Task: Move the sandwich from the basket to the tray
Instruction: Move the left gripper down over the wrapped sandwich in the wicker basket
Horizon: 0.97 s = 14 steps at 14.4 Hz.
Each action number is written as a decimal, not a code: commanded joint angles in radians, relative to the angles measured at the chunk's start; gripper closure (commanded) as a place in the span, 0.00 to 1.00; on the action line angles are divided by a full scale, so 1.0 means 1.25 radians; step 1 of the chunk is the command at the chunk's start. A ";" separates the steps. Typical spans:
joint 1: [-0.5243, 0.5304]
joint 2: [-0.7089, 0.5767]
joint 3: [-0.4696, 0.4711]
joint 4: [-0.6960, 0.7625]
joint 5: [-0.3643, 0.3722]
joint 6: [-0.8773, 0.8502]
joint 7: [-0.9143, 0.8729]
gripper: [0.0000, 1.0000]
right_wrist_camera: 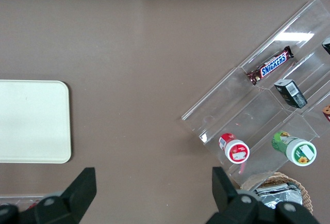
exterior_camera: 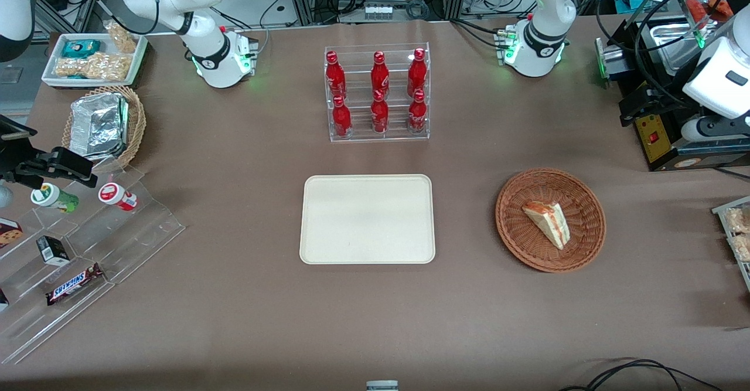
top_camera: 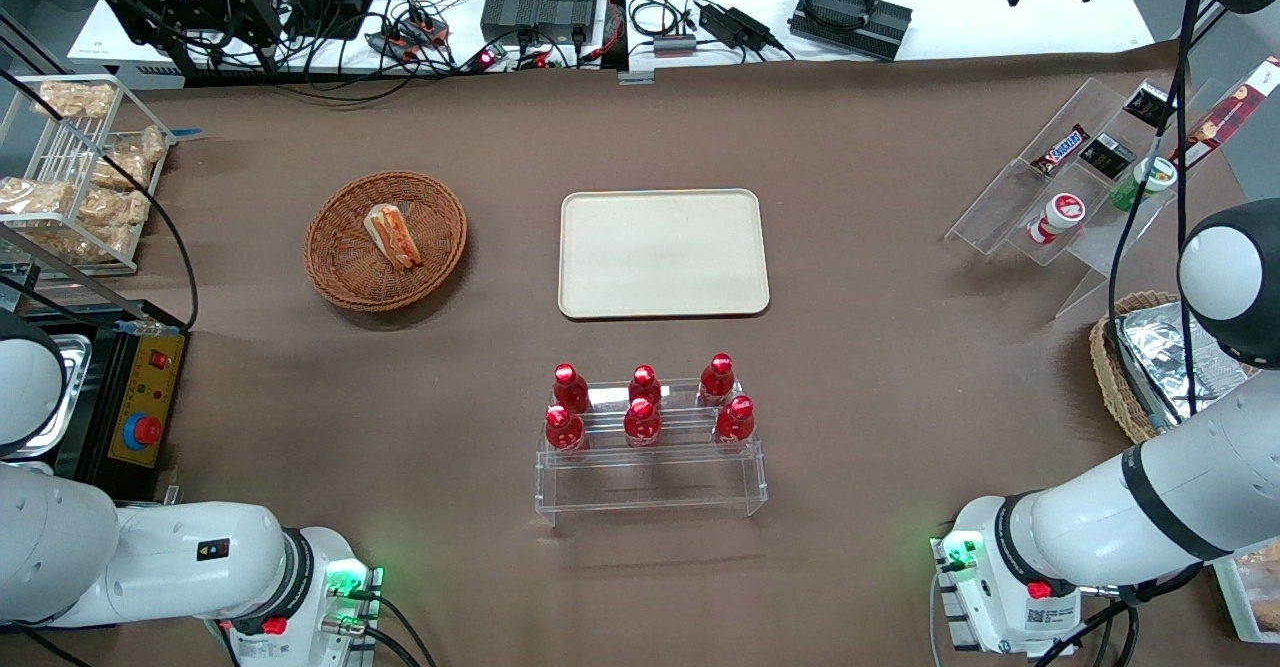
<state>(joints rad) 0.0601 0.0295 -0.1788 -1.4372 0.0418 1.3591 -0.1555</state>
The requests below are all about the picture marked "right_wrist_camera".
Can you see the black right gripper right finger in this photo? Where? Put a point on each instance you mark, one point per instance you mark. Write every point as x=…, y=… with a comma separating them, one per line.
x=229, y=198

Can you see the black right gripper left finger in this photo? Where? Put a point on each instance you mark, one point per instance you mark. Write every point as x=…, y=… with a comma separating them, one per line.
x=74, y=198

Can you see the light wicker basket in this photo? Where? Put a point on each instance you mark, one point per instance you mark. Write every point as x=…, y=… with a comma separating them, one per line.
x=305, y=193

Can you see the cream rectangular tray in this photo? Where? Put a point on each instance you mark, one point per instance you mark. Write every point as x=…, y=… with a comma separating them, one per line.
x=33, y=120

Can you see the red capped small bottle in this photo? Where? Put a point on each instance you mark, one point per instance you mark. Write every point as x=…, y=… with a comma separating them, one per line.
x=236, y=150

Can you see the silver foil packet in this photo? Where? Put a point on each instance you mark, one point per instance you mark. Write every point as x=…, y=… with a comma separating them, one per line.
x=281, y=197

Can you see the clear acrylic stepped shelf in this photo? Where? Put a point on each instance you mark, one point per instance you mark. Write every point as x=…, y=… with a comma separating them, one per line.
x=257, y=120

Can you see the green capped small bottle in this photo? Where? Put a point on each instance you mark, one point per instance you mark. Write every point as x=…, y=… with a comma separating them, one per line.
x=296, y=149

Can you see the small black barcode box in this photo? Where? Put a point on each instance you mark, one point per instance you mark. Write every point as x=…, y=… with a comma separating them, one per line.
x=290, y=93

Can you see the cookie print box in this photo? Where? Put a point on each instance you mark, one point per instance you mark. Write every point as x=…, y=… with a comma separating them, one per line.
x=327, y=113

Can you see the Snickers chocolate bar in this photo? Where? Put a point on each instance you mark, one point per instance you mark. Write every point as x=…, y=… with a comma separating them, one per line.
x=272, y=65

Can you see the black box with white print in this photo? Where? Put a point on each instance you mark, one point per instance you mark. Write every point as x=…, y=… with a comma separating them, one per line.
x=327, y=47

